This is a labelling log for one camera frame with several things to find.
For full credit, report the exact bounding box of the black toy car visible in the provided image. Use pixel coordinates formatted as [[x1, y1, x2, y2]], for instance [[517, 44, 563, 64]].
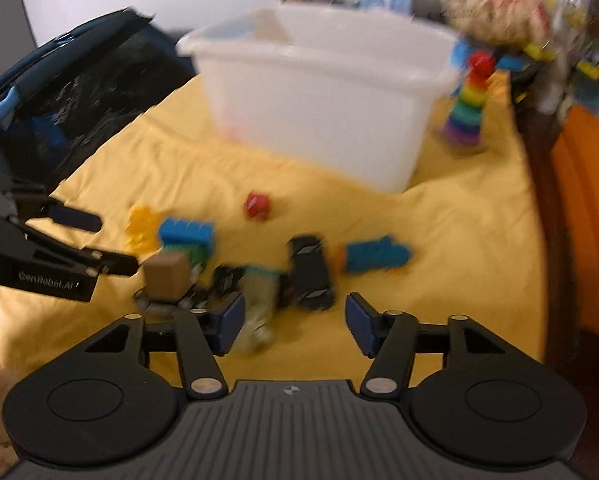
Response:
[[287, 234, 336, 311]]

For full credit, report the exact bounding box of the blue orange toy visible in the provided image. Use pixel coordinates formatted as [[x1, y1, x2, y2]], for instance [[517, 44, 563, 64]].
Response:
[[335, 236, 413, 277]]

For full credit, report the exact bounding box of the yellow cloth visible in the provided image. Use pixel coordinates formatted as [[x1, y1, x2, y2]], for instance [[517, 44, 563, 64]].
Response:
[[0, 72, 547, 391]]

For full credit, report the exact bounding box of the orange box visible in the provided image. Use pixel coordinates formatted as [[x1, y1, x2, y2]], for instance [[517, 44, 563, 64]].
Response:
[[549, 105, 599, 331]]

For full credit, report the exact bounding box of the black bag with blue trim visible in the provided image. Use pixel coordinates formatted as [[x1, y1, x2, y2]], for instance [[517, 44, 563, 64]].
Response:
[[0, 7, 195, 196]]

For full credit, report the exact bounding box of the beige snack bag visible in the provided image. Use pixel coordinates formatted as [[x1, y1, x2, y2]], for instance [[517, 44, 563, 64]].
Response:
[[444, 0, 553, 48]]

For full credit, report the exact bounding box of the white plastic bin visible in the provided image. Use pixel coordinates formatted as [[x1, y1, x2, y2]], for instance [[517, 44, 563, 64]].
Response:
[[176, 4, 463, 195]]

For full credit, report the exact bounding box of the yellow toy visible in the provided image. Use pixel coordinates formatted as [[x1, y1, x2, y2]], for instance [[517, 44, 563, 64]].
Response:
[[126, 204, 163, 256]]

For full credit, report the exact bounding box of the clear box of colourful blocks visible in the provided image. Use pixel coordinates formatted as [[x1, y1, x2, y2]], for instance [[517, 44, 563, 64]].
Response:
[[554, 0, 599, 111]]

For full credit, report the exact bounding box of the dark wooden desktop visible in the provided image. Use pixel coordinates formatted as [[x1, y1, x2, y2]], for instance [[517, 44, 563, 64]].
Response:
[[509, 90, 599, 461]]

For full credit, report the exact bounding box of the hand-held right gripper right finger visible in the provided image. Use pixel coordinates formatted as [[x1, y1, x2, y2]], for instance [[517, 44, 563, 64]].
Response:
[[345, 292, 535, 401]]

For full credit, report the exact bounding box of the rainbow ring stacking toy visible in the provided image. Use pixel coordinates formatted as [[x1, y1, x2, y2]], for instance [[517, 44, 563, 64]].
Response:
[[440, 51, 497, 150]]

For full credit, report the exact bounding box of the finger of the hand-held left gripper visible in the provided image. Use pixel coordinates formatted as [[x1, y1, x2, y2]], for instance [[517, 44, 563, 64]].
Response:
[[10, 222, 141, 277], [14, 191, 103, 234]]

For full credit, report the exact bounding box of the blue building block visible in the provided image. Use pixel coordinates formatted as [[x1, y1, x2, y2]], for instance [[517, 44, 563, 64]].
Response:
[[158, 217, 216, 256]]

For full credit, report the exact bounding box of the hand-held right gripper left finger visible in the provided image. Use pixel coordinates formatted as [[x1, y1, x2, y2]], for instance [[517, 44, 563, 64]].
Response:
[[72, 292, 247, 401]]

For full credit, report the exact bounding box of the brown cube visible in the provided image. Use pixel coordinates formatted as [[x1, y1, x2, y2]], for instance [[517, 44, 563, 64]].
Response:
[[144, 252, 190, 306]]

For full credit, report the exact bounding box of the red cube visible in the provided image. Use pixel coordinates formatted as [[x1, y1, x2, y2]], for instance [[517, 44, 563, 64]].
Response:
[[244, 191, 271, 221]]

